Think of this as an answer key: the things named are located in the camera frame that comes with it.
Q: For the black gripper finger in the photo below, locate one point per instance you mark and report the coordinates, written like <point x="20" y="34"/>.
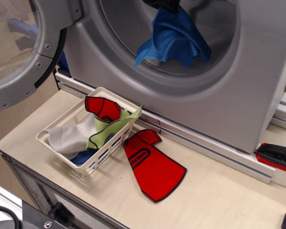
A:
<point x="169" y="5"/>

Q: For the grey toy washing machine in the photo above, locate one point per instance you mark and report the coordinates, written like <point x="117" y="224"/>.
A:
<point x="230" y="98"/>

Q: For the white plastic laundry basket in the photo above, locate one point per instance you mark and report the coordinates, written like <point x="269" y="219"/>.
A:
<point x="76" y="115"/>

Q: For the red felt shirt in basket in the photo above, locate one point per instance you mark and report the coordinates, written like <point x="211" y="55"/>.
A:
<point x="103" y="108"/>

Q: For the green felt cloth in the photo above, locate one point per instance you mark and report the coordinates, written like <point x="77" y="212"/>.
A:
<point x="97" y="141"/>

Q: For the round grey washer door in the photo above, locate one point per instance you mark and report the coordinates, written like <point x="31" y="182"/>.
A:
<point x="26" y="63"/>

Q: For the blue clamp behind door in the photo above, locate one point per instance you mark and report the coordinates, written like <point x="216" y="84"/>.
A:
<point x="22" y="27"/>

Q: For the grey cloth in basket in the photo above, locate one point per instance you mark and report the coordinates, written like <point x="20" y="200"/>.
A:
<point x="70" y="140"/>

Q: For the dark blue cloth in basket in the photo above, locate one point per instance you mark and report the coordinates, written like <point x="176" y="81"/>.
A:
<point x="83" y="156"/>

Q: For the red and black clamp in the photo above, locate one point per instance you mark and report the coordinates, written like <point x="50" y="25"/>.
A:
<point x="272" y="155"/>

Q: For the aluminium extrusion rail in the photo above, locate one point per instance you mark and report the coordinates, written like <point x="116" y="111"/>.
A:
<point x="222" y="152"/>

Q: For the black bracket on table frame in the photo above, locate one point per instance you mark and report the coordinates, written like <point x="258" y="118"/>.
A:
<point x="61" y="214"/>

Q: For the grey robot base with cable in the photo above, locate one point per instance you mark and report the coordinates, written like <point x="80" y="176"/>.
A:
<point x="15" y="223"/>

